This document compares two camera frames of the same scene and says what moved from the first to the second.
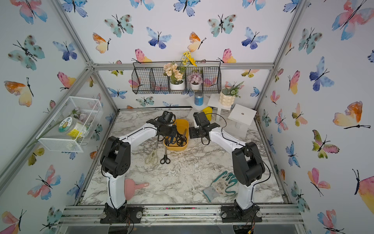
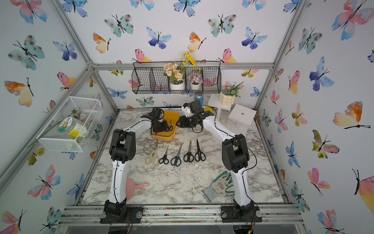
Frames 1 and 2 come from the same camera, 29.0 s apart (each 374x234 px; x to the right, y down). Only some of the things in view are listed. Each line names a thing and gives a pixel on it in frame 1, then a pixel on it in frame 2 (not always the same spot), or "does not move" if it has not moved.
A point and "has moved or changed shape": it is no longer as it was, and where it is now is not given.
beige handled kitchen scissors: (153, 157) does not move
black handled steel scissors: (181, 140) → (189, 156)
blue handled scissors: (172, 140) → (176, 161)
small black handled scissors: (165, 159) does not move
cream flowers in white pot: (175, 73) does not move
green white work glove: (218, 187) does not move
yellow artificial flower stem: (187, 57) does not move
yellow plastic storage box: (181, 125) has moved or changed shape
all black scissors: (181, 139) → (199, 155)
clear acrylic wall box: (73, 126) does not move
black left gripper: (174, 133) → (164, 127)
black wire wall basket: (176, 77) does not move
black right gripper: (192, 132) → (182, 122)
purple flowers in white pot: (195, 79) does not move
